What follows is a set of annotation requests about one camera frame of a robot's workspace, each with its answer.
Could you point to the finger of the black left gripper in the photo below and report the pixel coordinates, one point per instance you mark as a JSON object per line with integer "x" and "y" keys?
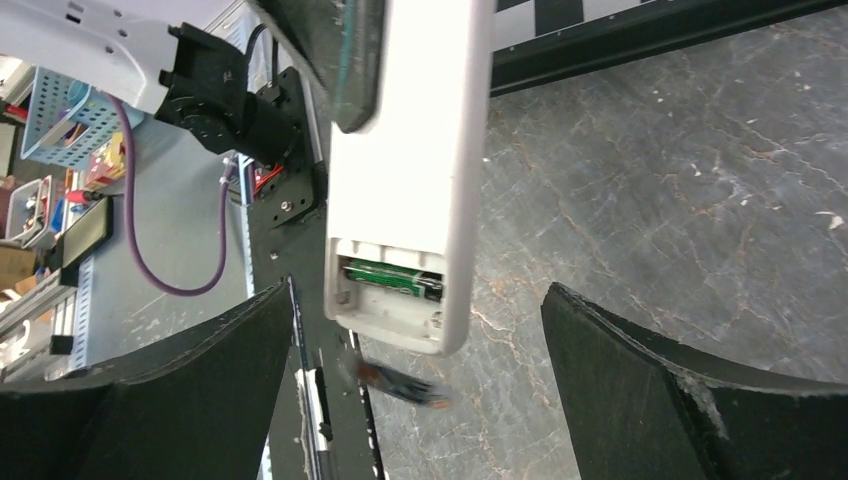
{"x": 339, "y": 45}

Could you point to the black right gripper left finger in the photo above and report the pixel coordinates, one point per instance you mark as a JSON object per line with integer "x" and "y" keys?
{"x": 195, "y": 405}

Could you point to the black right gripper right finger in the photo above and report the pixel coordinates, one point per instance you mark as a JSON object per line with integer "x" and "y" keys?
{"x": 640, "y": 405}

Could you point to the white remote control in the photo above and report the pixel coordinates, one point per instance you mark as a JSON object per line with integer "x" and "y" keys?
{"x": 405, "y": 188}

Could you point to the dark battery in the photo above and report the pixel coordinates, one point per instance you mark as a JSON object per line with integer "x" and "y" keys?
{"x": 403, "y": 386}

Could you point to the green battery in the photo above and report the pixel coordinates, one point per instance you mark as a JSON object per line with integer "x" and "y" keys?
{"x": 407, "y": 281}

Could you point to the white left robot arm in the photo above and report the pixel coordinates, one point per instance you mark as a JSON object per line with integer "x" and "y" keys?
{"x": 196, "y": 81}

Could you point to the black white chessboard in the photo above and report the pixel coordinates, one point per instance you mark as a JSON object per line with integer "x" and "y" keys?
{"x": 538, "y": 42}

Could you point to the blue plastic basket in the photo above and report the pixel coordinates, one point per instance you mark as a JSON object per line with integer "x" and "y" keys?
{"x": 67, "y": 120}

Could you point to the white slotted cable duct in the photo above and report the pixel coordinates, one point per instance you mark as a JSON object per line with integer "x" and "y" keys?
{"x": 83, "y": 307}

